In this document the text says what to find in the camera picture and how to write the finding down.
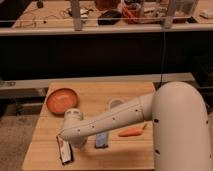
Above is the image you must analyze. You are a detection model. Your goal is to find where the orange bowl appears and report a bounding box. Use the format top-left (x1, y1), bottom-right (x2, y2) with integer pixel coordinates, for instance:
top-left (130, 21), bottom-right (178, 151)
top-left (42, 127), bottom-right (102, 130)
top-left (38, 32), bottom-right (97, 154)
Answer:
top-left (46, 88), bottom-right (78, 115)

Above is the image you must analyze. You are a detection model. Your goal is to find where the grey metal post left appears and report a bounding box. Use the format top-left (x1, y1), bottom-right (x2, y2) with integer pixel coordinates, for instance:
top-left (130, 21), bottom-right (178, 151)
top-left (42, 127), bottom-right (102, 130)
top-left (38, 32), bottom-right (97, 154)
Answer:
top-left (70, 0), bottom-right (82, 31)

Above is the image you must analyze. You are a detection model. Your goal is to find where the grey metal post right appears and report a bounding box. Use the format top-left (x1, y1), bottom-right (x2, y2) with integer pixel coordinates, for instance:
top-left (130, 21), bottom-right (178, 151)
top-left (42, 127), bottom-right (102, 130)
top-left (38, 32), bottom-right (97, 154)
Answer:
top-left (163, 0), bottom-right (176, 29)

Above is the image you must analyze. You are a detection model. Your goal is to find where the grey metal post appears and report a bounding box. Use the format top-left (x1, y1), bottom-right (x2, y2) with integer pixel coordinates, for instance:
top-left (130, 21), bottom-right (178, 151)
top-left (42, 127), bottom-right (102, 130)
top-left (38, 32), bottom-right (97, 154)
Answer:
top-left (163, 0), bottom-right (176, 29)
top-left (70, 0), bottom-right (82, 31)

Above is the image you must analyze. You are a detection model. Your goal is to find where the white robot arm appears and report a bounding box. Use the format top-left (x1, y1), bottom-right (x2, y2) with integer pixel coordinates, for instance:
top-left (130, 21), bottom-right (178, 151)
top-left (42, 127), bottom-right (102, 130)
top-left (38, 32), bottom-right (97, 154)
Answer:
top-left (60, 82), bottom-right (213, 171)

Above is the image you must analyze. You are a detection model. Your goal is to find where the black hanging cable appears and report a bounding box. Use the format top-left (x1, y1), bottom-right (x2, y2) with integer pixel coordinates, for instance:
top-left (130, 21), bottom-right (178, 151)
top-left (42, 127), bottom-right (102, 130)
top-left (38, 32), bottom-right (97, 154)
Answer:
top-left (156, 24), bottom-right (168, 89)

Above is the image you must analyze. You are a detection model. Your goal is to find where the orange toy carrot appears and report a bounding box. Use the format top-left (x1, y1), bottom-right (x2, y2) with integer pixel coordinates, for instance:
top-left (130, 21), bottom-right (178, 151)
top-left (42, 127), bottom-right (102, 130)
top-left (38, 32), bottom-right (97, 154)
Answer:
top-left (118, 124), bottom-right (147, 137)

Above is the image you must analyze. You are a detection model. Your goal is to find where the black object on bench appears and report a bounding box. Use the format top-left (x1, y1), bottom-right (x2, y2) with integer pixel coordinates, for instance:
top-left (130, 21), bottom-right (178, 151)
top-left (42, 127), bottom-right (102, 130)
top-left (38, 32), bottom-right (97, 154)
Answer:
top-left (98, 10), bottom-right (121, 25)

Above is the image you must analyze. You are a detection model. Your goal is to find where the orange tool on bench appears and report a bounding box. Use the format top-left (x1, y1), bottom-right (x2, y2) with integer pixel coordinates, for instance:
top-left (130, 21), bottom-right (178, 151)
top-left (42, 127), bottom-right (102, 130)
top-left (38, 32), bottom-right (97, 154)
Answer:
top-left (122, 6), bottom-right (138, 24)

